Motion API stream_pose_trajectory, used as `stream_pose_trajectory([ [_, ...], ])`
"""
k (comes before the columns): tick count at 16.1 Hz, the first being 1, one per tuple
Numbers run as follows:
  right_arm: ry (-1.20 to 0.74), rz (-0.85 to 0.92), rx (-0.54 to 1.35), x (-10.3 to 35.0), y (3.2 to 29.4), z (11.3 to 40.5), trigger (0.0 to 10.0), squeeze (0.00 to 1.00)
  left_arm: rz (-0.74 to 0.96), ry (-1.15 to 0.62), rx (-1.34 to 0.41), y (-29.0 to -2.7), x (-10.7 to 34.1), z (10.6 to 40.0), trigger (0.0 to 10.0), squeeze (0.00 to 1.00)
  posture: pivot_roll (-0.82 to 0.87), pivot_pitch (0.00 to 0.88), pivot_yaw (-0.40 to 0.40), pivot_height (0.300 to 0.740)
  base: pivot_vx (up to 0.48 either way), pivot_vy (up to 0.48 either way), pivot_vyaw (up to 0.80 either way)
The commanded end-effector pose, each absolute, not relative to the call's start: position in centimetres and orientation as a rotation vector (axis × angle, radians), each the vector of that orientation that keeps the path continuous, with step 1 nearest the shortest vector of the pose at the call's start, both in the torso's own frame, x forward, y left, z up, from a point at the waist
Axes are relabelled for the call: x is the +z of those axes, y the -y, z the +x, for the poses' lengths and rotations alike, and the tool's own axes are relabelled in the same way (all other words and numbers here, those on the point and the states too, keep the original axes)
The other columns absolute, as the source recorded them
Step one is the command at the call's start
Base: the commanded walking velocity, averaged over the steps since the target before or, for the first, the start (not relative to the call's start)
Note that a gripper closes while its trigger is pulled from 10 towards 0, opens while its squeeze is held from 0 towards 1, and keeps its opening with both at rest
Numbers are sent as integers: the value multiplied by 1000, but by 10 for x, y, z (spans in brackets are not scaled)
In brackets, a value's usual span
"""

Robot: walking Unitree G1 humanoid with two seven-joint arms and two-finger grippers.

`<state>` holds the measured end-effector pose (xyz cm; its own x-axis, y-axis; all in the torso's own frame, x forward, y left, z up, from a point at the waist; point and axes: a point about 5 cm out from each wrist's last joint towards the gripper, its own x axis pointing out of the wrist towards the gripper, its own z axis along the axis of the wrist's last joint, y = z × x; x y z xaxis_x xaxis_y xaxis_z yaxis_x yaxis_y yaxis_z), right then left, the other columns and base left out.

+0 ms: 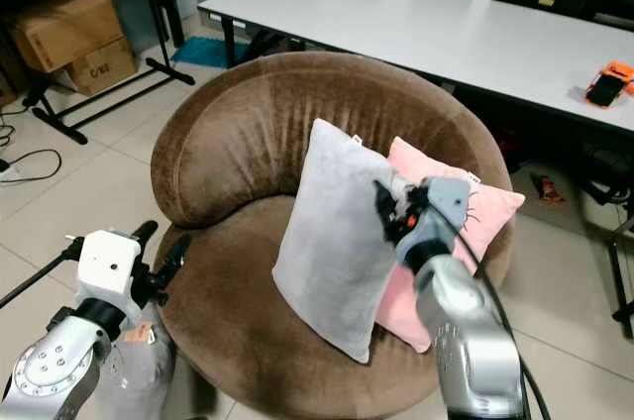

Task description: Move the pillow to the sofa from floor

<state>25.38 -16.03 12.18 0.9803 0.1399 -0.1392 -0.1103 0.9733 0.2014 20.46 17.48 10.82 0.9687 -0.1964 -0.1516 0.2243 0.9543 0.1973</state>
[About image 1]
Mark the large cardboard box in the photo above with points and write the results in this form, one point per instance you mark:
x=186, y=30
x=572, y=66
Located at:
x=64, y=29

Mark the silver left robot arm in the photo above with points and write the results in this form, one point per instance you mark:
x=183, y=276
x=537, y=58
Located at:
x=54, y=370

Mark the small printed cardboard box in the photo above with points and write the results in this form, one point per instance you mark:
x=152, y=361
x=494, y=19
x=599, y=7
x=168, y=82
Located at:
x=104, y=68

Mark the long white table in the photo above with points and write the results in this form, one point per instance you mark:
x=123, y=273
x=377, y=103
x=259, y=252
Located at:
x=416, y=29

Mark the black chair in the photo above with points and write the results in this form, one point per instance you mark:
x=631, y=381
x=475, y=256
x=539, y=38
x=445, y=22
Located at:
x=616, y=242

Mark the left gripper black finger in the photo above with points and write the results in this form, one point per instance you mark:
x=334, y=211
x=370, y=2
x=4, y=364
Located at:
x=144, y=233
x=178, y=254

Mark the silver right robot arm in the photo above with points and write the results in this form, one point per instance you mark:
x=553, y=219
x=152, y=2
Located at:
x=471, y=341

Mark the brown round velvet sofa chair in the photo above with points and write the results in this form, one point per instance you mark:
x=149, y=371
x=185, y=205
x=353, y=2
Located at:
x=258, y=123

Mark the grey plush pillow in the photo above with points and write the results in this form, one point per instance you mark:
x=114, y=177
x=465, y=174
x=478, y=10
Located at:
x=337, y=242

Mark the black metal clothes rack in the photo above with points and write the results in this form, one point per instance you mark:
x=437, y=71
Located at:
x=109, y=98

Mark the blue floor mat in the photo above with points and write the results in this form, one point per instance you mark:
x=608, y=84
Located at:
x=198, y=52

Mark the orange and black device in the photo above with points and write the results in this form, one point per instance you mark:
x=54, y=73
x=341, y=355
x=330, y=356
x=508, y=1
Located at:
x=609, y=83

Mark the red and black floor item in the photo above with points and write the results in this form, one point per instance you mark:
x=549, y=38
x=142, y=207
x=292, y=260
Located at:
x=547, y=188

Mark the pink plush pillow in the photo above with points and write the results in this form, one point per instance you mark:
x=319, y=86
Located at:
x=490, y=207

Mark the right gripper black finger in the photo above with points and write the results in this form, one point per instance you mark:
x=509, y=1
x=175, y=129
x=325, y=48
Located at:
x=384, y=200
x=390, y=232

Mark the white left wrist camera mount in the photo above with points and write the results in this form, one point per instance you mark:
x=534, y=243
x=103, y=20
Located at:
x=107, y=266

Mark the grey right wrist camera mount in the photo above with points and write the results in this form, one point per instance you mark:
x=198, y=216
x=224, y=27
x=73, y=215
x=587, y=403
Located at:
x=446, y=207

